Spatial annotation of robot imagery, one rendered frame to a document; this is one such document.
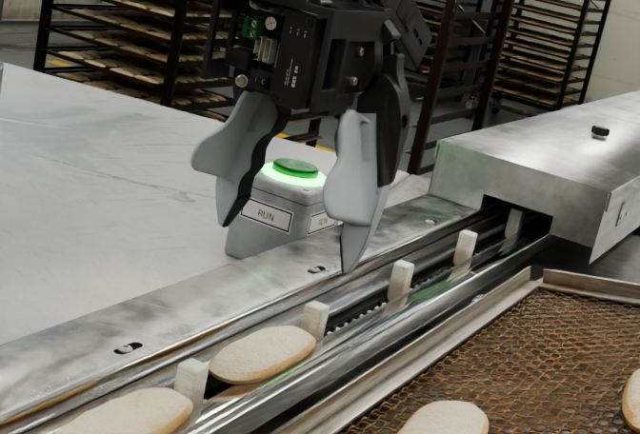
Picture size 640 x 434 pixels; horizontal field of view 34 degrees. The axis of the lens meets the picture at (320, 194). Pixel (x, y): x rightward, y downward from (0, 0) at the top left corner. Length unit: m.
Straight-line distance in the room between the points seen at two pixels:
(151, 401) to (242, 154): 0.16
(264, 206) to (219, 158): 0.27
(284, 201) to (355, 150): 0.30
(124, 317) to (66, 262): 0.20
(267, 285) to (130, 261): 0.16
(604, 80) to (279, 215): 6.94
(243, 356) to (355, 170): 0.13
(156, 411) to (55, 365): 0.06
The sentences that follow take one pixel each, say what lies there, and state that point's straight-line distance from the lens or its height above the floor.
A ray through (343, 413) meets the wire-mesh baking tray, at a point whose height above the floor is 0.89.
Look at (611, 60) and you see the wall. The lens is 7.74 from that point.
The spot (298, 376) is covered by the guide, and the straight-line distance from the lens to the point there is 0.61.
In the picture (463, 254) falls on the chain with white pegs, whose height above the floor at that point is 0.85.
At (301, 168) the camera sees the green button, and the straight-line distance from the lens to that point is 0.89.
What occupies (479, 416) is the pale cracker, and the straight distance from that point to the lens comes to 0.51.
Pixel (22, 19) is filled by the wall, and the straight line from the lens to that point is 6.91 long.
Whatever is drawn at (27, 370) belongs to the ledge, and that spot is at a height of 0.86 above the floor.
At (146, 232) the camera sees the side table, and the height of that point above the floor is 0.82.
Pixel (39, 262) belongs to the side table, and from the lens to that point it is 0.83.
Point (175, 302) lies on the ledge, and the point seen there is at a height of 0.86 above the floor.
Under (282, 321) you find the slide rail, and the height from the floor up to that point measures 0.85.
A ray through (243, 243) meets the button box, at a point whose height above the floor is 0.84.
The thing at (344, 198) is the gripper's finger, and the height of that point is 0.97.
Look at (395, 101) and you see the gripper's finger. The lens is 0.58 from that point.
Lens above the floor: 1.12
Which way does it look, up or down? 15 degrees down
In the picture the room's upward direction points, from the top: 12 degrees clockwise
